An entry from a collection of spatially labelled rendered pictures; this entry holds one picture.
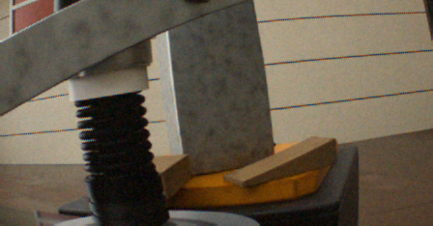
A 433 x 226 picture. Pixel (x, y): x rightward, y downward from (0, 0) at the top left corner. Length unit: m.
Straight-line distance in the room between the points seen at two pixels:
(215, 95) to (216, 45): 0.10
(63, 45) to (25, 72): 0.04
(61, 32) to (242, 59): 0.84
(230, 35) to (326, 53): 5.35
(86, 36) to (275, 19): 6.26
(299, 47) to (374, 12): 1.16
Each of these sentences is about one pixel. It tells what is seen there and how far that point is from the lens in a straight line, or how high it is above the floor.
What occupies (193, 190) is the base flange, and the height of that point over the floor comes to 0.77.
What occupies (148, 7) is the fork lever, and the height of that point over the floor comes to 1.03.
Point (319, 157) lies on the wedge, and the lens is 1.06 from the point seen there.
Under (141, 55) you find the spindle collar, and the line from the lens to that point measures 0.42.
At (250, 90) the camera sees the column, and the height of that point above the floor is 0.93.
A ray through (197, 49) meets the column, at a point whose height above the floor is 1.03.
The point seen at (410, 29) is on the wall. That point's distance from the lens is 6.52.
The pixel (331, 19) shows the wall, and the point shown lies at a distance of 6.52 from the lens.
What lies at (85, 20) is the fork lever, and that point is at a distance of 0.38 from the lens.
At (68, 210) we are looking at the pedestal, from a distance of 1.15.
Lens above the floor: 0.98
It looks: 3 degrees down
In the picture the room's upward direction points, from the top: 7 degrees counter-clockwise
